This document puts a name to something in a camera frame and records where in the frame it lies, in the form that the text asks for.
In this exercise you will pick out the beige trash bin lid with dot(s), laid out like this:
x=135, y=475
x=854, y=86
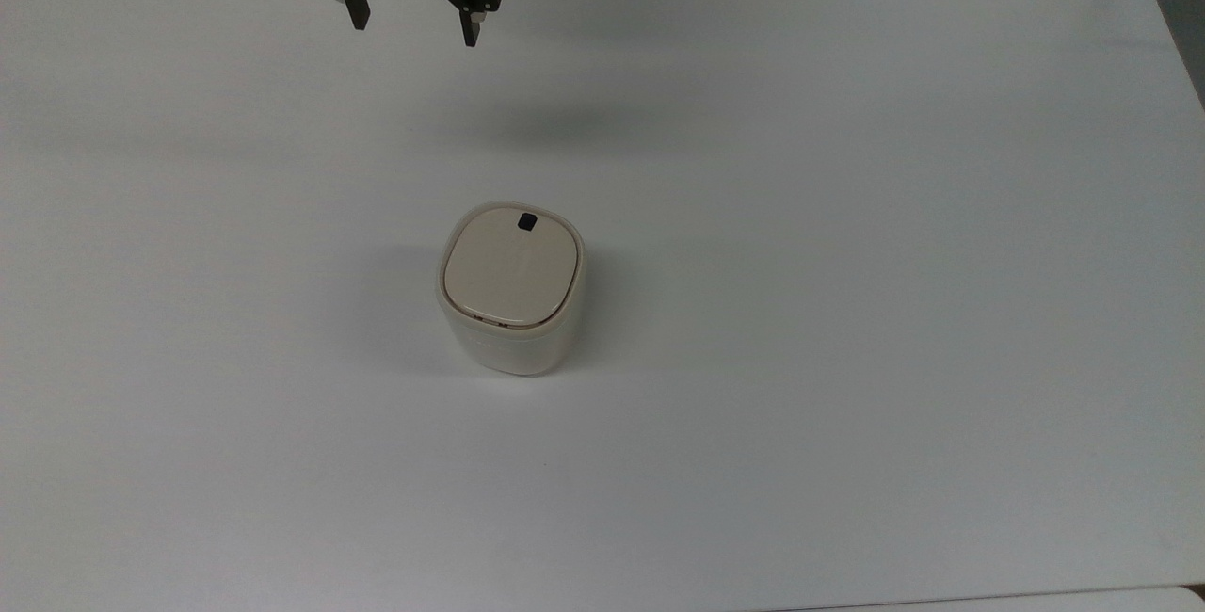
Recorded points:
x=508, y=268

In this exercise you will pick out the white desktop trash bin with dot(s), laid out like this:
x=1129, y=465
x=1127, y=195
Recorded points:
x=513, y=344

